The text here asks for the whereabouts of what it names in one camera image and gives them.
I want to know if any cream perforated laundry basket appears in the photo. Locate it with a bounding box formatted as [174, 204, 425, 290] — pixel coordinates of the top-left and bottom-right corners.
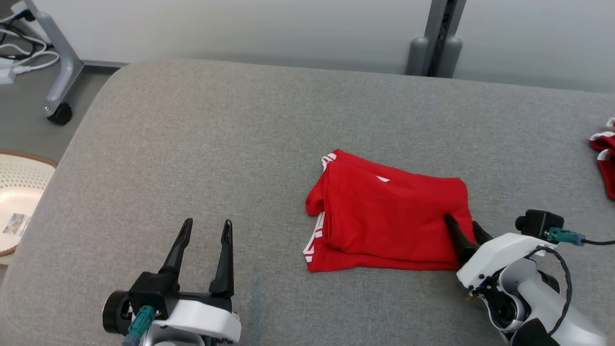
[0, 148, 59, 258]

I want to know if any grey metal partition post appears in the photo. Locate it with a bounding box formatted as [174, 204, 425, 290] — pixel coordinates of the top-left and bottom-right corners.
[406, 0, 467, 79]

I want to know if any teal camera connector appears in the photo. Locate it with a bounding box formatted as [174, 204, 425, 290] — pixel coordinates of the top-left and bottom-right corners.
[122, 305, 158, 346]
[545, 227, 587, 247]

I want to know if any red white-trimmed garment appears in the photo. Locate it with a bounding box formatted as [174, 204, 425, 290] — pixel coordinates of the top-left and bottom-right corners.
[589, 117, 615, 201]

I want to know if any teal right camera connector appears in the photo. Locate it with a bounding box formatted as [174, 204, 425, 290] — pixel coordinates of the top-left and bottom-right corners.
[545, 227, 587, 247]

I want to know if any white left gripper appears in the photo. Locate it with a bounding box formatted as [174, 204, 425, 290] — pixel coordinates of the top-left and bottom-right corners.
[155, 218, 242, 345]

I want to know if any red white-striped garment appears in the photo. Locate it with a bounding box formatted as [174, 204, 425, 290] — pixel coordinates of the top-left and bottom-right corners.
[303, 148, 477, 273]

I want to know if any black floor cable tangle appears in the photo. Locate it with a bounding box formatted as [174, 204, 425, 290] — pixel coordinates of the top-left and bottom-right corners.
[0, 9, 38, 62]

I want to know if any paper label in basket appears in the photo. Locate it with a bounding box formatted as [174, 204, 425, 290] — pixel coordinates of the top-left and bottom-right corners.
[2, 212, 32, 237]

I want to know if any white power cable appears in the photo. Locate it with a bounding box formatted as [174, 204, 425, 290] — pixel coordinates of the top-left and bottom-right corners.
[0, 35, 61, 76]

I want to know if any thin black right gripper cable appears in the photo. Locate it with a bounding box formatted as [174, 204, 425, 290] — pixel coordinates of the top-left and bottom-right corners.
[528, 246, 573, 337]

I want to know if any teal left camera connector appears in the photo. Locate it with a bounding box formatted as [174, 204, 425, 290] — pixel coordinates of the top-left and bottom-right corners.
[122, 305, 158, 346]

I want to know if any black castor wheel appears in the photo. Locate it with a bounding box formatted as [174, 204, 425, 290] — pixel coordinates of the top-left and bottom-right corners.
[47, 102, 74, 126]

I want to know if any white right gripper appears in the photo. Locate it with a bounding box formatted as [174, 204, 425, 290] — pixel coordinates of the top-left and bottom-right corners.
[444, 214, 559, 290]

